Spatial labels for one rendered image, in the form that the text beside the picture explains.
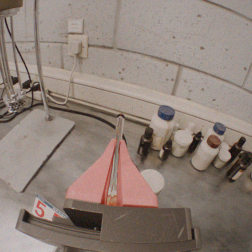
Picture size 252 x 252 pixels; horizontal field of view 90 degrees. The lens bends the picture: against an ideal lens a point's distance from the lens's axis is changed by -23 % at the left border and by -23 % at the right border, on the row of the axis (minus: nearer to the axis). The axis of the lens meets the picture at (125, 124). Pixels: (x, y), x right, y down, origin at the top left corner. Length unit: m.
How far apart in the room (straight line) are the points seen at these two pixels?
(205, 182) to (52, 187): 0.42
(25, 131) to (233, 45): 0.71
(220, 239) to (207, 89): 0.45
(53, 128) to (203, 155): 0.47
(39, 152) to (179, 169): 0.41
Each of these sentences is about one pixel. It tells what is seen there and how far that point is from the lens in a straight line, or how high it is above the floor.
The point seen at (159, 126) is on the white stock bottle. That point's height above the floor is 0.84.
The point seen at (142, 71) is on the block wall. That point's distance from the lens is 0.55.
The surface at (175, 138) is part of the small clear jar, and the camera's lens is 0.48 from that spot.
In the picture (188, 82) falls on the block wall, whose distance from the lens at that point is 0.54.
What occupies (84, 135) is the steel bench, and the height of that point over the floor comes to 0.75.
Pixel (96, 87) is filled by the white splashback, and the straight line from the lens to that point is 0.59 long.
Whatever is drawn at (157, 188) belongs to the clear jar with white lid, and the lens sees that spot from 0.34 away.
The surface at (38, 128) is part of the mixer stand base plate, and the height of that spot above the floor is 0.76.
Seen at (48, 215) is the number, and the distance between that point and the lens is 0.38.
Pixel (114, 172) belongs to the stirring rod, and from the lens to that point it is 0.17.
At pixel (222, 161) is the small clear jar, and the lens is 0.54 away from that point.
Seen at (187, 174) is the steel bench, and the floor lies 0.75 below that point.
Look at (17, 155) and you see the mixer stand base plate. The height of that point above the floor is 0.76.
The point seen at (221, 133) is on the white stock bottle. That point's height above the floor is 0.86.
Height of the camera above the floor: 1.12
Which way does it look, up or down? 41 degrees down
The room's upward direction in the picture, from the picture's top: 8 degrees clockwise
